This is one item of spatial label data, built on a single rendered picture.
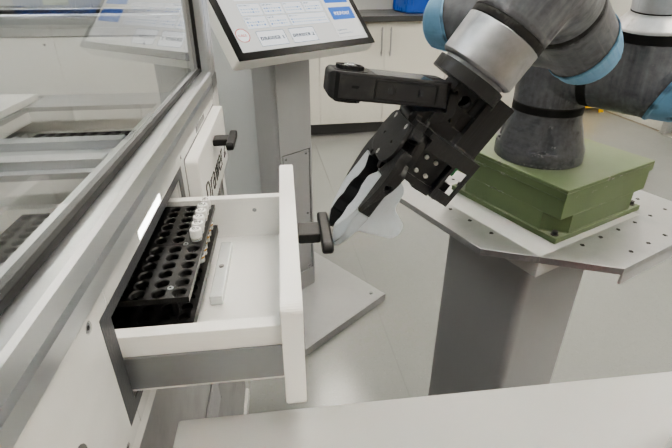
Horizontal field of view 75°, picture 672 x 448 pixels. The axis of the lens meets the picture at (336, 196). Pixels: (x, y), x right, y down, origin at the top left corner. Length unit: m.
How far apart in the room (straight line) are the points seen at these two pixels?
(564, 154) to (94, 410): 0.73
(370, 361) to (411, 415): 1.09
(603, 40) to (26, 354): 0.52
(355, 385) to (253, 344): 1.13
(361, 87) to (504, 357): 0.70
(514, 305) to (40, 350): 0.76
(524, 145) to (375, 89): 0.46
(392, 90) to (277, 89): 1.02
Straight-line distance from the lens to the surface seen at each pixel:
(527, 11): 0.42
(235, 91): 2.11
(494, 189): 0.86
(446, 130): 0.44
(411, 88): 0.41
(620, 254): 0.83
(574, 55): 0.51
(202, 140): 0.71
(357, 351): 1.61
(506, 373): 1.01
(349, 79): 0.40
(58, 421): 0.33
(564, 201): 0.77
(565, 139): 0.83
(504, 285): 0.89
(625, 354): 1.88
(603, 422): 0.55
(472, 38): 0.42
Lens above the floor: 1.15
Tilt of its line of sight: 26 degrees down
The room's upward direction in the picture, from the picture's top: straight up
